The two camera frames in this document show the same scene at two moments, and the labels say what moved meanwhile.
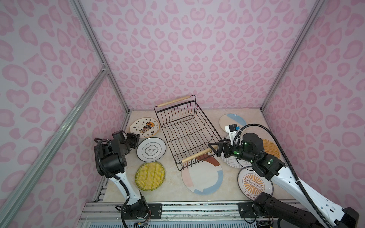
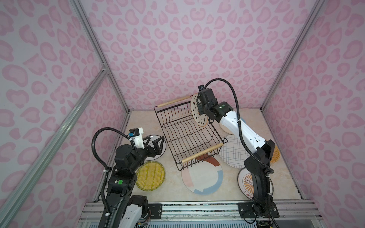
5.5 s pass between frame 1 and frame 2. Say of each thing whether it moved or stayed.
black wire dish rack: stayed
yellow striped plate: stayed
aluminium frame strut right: stayed
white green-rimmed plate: stayed
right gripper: moved
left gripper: moved
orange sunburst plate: stayed
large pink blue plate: stayed
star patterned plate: moved
